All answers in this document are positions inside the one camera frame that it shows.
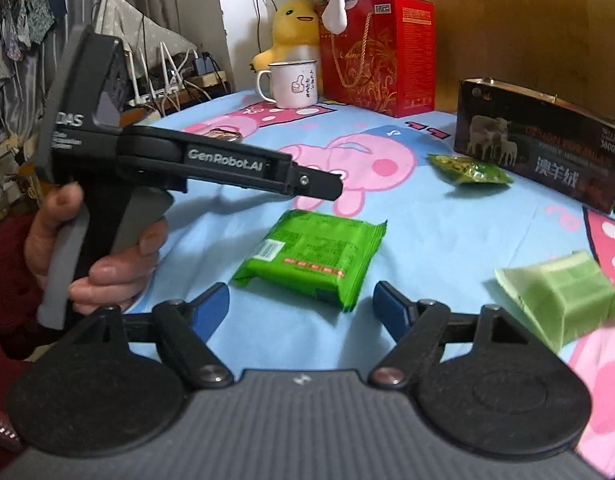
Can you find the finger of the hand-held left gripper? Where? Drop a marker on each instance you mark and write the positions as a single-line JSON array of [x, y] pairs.
[[315, 180]]

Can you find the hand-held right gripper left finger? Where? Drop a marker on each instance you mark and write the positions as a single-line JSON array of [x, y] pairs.
[[212, 307]]

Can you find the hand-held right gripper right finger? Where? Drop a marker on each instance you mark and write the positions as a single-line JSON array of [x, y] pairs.
[[392, 310]]

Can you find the bright green snack packet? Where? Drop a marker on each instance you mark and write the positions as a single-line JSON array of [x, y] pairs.
[[307, 255]]

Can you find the small yellow-green snack packet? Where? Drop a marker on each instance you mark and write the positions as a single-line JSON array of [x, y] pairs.
[[467, 170]]

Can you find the pale green snack packet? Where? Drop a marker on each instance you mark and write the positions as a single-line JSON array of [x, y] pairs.
[[562, 300]]

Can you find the black cardboard box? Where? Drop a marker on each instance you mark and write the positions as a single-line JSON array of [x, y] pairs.
[[537, 140]]

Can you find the person's left hand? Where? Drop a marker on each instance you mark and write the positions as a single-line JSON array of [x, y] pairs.
[[117, 280]]

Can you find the white router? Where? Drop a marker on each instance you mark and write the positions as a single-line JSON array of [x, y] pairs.
[[162, 75]]

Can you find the printed cartoon pig blanket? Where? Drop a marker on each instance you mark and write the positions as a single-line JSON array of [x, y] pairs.
[[437, 230]]

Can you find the power strip with plugs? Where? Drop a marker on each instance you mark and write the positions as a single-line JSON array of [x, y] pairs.
[[207, 77]]

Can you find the white enamel mug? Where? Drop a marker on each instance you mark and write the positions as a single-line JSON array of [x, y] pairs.
[[292, 85]]

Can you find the grey folded cloth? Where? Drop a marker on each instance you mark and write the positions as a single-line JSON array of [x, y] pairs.
[[137, 30]]

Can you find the red gift box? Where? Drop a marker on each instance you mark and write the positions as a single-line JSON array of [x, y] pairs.
[[387, 60]]

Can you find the yellow duck plush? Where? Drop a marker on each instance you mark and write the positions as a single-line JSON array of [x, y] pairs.
[[292, 25]]

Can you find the hanging clothes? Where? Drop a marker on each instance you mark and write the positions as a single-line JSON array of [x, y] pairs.
[[17, 25]]

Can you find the wooden board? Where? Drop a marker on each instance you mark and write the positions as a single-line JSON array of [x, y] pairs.
[[512, 20]]

